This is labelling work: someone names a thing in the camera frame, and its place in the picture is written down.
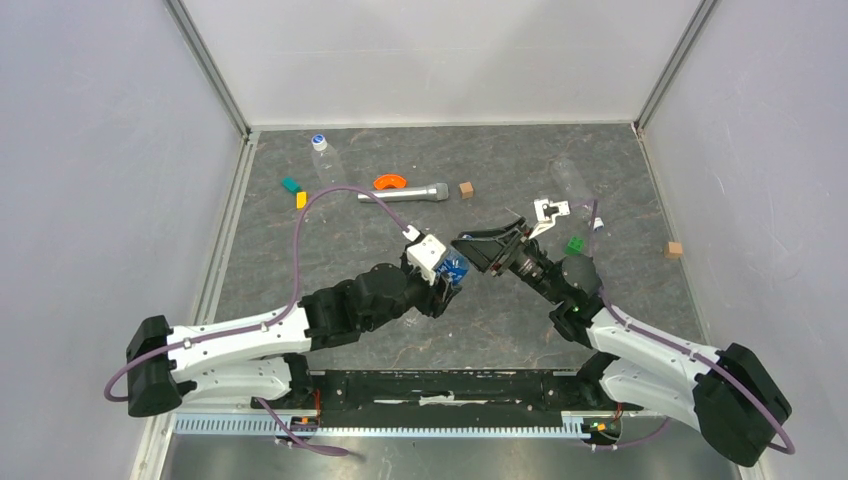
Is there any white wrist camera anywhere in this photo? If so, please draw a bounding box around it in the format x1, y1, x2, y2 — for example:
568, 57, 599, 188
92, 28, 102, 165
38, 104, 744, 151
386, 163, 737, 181
403, 225, 448, 285
528, 198, 571, 240

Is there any yellow rectangular block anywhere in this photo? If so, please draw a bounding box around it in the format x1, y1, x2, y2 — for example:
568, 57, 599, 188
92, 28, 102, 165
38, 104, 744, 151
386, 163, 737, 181
296, 191, 308, 210

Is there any orange curved pipe piece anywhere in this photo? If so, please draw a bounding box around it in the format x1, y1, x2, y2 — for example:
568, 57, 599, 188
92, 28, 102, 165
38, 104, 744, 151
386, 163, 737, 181
373, 174, 407, 190

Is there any brown cube near right wall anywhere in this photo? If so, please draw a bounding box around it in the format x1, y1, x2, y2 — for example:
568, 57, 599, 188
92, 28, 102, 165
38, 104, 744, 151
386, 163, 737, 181
664, 241, 684, 259

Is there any green toy brick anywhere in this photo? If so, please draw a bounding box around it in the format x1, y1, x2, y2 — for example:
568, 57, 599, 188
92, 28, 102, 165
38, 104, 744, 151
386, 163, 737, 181
564, 236, 586, 255

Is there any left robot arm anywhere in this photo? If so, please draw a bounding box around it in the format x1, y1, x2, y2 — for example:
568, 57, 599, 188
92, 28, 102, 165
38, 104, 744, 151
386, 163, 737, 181
126, 263, 467, 418

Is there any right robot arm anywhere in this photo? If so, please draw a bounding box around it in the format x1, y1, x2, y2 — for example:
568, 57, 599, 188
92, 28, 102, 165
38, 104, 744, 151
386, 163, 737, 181
451, 219, 796, 467

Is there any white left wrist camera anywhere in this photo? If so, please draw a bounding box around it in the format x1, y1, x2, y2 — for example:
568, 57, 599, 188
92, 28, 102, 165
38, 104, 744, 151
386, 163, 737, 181
403, 225, 448, 285

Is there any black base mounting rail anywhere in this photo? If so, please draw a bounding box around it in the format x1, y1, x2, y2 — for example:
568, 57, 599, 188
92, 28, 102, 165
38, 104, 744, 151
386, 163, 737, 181
268, 369, 621, 428

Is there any teal rectangular block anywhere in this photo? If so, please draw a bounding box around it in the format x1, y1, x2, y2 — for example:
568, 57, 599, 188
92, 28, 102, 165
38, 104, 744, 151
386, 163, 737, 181
281, 177, 302, 195

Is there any slotted grey cable duct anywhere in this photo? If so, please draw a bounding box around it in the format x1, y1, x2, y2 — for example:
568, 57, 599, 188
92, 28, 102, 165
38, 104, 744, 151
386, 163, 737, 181
173, 413, 584, 439

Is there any silver microphone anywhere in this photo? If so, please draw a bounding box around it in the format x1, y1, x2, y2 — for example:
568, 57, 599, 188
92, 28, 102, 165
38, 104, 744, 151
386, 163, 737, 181
357, 183, 450, 203

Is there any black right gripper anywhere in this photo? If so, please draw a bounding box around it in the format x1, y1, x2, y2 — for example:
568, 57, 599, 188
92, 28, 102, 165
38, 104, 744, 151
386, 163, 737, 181
450, 217, 564, 306

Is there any clear bottle with blue-white cap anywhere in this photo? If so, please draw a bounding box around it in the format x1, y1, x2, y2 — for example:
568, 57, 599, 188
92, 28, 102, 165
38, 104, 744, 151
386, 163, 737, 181
311, 134, 348, 188

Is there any brown wooden cube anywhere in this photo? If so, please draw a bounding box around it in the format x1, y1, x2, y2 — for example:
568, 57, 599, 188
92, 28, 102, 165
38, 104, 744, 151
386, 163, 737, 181
458, 182, 475, 199

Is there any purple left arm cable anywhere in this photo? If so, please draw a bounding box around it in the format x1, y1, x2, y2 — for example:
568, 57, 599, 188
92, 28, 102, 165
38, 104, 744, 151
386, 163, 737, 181
103, 185, 415, 403

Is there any blue labelled Pocari bottle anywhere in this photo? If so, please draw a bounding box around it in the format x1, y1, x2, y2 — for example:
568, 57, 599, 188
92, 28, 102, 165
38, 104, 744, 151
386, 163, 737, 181
436, 247, 470, 286

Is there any clear bottle lying right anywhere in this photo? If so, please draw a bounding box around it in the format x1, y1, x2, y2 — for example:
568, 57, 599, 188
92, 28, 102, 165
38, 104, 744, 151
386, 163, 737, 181
550, 157, 604, 232

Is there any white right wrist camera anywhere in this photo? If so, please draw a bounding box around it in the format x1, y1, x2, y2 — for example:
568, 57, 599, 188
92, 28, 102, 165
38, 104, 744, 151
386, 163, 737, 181
528, 198, 571, 240

